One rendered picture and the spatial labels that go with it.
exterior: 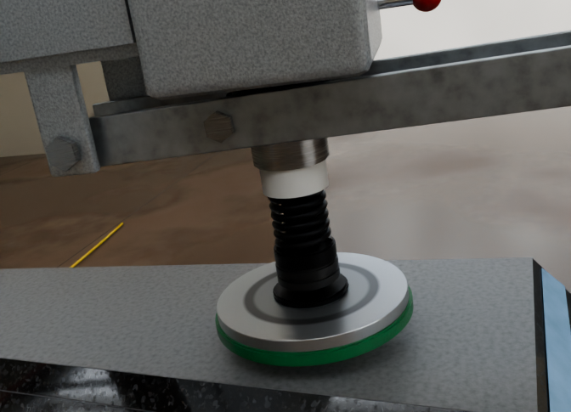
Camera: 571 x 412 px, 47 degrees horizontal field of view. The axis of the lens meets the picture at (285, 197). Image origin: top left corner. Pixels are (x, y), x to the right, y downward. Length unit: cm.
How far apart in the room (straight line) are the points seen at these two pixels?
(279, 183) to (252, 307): 15
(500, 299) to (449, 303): 6
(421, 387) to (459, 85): 29
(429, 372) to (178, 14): 41
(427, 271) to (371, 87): 36
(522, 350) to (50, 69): 53
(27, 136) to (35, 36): 650
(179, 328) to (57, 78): 35
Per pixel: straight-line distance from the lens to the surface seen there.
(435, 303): 80
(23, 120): 711
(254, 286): 76
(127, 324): 88
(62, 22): 62
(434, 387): 66
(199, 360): 76
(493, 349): 72
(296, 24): 54
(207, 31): 56
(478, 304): 80
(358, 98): 60
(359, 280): 74
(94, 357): 83
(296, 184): 65
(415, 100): 59
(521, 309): 79
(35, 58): 66
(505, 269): 88
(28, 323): 97
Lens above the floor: 120
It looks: 17 degrees down
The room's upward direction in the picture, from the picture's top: 9 degrees counter-clockwise
